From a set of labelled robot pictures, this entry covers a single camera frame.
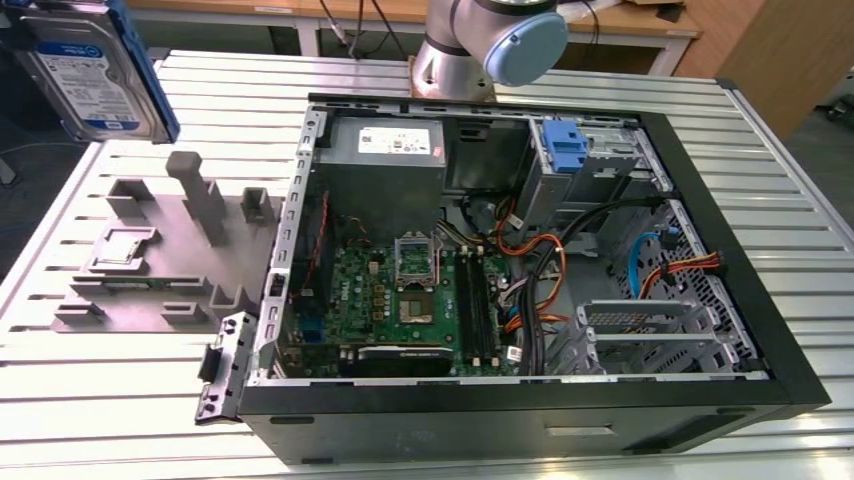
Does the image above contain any orange power wire black plug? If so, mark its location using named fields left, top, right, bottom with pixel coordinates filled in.
left=639, top=252, right=728, bottom=301

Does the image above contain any hard disk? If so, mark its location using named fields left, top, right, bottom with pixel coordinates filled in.
left=9, top=0, right=181, bottom=145

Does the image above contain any metal socket cover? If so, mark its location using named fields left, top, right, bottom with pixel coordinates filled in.
left=393, top=232, right=441, bottom=292

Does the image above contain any grey power supply unit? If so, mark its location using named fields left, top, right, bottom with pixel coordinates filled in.
left=311, top=117, right=448, bottom=242

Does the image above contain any CPU socket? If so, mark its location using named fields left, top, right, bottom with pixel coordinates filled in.
left=396, top=288, right=443, bottom=327

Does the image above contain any black RAM slot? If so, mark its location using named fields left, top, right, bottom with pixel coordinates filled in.
left=472, top=244, right=501, bottom=367
left=456, top=244, right=481, bottom=367

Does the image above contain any green motherboard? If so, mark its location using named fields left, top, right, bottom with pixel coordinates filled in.
left=277, top=238, right=528, bottom=380

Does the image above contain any black graphics card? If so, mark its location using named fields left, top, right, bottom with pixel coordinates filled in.
left=336, top=343, right=456, bottom=379

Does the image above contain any blue drive latch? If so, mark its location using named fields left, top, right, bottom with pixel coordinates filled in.
left=541, top=119, right=589, bottom=175

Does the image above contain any metal optical drive cage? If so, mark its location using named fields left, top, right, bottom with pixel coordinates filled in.
left=517, top=115, right=672, bottom=236

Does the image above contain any black PC case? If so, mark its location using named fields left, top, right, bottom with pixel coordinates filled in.
left=236, top=92, right=832, bottom=464

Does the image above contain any grey parts rack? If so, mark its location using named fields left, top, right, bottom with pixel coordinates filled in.
left=50, top=149, right=285, bottom=335

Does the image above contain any green RAM stick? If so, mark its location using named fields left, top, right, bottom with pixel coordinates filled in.
left=98, top=278, right=176, bottom=292

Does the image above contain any silver CPU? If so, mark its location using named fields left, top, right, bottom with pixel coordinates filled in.
left=97, top=238, right=142, bottom=265

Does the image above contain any yellow black power wire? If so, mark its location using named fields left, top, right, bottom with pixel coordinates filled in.
left=436, top=219, right=485, bottom=249

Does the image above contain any thin red black wire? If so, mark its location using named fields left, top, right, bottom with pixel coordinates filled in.
left=297, top=189, right=333, bottom=297

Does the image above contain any orange yellow wire bundle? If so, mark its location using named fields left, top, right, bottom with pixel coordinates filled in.
left=493, top=197, right=569, bottom=335

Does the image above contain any black cable bundle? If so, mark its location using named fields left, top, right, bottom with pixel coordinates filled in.
left=516, top=196, right=671, bottom=377

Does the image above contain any blue data wire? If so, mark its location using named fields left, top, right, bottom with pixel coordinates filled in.
left=625, top=227, right=682, bottom=301

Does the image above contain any grey hinged card bracket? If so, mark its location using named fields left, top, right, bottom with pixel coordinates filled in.
left=192, top=309, right=263, bottom=426

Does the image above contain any wooden desk white frame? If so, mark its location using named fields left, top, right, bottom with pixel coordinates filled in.
left=125, top=0, right=706, bottom=77

